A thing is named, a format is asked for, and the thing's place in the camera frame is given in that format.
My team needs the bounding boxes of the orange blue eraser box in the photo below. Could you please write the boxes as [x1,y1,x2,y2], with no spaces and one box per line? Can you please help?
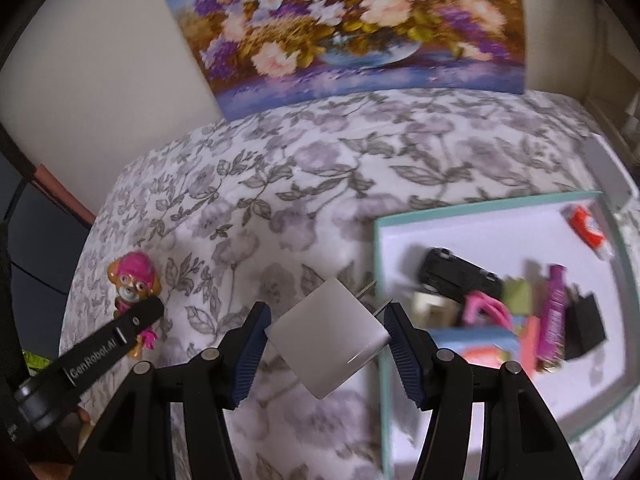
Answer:
[428,326,521,368]

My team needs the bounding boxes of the flower painting canvas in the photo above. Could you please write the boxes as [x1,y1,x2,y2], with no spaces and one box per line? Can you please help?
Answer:
[166,0,525,120]

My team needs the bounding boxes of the pink pup toy figure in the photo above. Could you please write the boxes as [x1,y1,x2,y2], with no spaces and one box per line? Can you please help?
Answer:
[105,250,163,361]

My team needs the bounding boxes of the green eraser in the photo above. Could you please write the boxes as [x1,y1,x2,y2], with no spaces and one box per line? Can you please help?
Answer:
[502,278,533,316]

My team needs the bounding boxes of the pink watch frame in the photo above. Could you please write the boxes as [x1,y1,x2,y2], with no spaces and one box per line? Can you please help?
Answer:
[461,290,513,330]

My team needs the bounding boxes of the teal white tray box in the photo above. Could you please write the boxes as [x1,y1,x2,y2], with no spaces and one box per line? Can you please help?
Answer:
[374,191,639,479]

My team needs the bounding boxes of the white charger cube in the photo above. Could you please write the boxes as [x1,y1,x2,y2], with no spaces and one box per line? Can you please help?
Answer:
[266,278,390,400]

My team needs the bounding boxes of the gold patterned small box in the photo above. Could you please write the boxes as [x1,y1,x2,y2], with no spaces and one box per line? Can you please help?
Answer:
[537,354,564,373]

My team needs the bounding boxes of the white shelf unit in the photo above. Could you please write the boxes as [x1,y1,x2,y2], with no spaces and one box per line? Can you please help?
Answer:
[584,0,639,168]

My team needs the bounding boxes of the black charger cube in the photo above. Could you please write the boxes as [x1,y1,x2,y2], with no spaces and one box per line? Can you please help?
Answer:
[564,284,606,361]

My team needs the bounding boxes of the white rectangular device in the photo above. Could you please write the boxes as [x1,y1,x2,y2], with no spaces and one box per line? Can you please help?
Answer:
[582,134,639,212]

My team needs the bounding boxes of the black toy car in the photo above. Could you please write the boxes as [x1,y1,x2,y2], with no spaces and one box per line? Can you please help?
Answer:
[418,247,503,302]

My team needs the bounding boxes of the floral patterned tablecloth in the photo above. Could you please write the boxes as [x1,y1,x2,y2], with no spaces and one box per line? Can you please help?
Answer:
[60,89,602,479]

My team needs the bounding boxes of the pink blue eraser holder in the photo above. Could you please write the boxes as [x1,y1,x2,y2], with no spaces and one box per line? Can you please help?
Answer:
[513,315,540,378]

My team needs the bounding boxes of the magenta lead refill tube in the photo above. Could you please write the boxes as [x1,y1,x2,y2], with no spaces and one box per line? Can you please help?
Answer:
[537,264,567,363]

